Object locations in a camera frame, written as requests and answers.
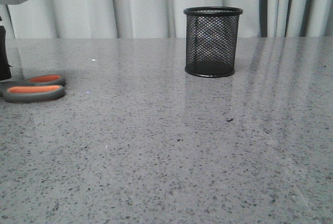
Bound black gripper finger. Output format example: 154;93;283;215
0;26;11;81

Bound grey orange handled scissors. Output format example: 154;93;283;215
1;74;66;103

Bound grey fabric curtain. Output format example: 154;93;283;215
1;0;332;39

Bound black mesh pen cup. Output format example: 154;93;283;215
183;6;243;78

